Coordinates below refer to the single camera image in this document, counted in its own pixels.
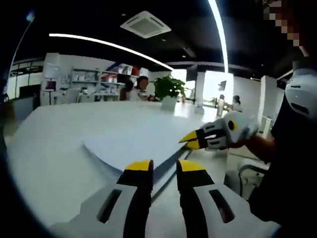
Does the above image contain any white linear ceiling light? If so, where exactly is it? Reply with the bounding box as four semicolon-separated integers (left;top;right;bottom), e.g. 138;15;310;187
49;33;175;71
207;0;229;74

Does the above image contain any white chest-worn device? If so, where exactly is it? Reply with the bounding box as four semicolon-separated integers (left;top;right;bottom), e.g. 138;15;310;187
284;60;317;122

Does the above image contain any person's black shirt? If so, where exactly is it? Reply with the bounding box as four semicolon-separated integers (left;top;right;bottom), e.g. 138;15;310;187
248;47;317;224

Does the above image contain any grey cabinet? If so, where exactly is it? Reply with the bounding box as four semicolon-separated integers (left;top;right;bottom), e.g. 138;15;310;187
12;99;35;120

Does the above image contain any ceiling air conditioner unit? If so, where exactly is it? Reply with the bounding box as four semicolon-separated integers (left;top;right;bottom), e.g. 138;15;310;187
120;10;172;39

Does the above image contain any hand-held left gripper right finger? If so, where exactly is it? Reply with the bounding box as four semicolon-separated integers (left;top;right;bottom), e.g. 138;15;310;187
176;158;282;238

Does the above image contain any green potted plant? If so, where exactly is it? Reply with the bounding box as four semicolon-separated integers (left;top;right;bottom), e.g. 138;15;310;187
153;75;187;111

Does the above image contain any black hanging monitor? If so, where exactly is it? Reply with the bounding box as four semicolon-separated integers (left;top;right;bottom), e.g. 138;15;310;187
186;64;198;81

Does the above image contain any white storage shelf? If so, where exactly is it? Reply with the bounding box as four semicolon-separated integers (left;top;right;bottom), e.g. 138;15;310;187
71;64;140;96

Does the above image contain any small screen on stand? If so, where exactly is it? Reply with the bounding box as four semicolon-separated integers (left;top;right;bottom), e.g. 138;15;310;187
45;78;57;105

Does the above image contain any white wall display board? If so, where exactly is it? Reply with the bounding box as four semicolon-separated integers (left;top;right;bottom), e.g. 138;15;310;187
44;61;60;78

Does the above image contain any black cabinet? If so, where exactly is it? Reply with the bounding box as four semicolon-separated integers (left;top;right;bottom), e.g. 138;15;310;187
18;84;42;100

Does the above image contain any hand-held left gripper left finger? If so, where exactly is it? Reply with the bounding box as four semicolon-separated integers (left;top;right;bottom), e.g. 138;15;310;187
51;158;155;238

